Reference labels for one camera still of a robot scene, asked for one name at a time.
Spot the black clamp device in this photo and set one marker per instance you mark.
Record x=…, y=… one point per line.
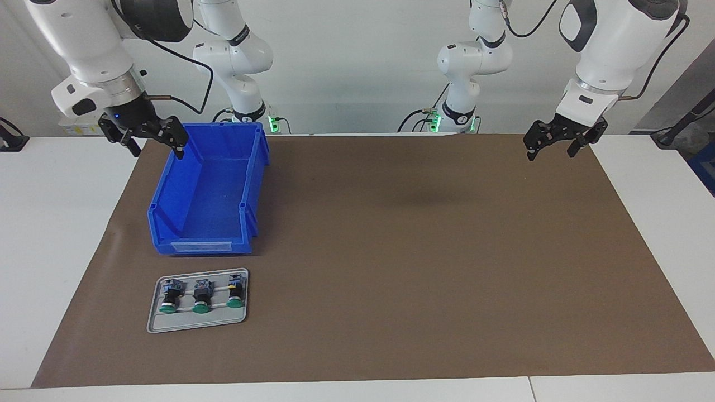
x=10, y=144

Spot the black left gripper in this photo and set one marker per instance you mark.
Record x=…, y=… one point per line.
x=575, y=133

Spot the brown table mat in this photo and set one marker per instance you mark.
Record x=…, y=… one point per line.
x=419, y=290

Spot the green push button yellow band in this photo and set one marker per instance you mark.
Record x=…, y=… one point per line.
x=236, y=291

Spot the blue crate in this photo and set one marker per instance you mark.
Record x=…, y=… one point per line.
x=706, y=170

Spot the white box yellow labels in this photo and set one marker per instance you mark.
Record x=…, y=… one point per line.
x=75, y=129

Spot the blue plastic storage bin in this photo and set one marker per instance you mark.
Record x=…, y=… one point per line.
x=206, y=195

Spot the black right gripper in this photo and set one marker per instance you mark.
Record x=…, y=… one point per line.
x=129, y=111

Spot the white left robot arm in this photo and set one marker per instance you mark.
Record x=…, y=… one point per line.
x=609, y=50

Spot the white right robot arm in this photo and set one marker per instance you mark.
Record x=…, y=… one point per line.
x=84, y=44

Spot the black pole stand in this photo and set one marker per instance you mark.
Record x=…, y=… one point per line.
x=665, y=137

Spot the grey metal tray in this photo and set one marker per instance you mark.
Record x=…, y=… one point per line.
x=195, y=321

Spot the green push button switch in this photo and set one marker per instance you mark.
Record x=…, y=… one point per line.
x=202, y=295
x=170, y=296

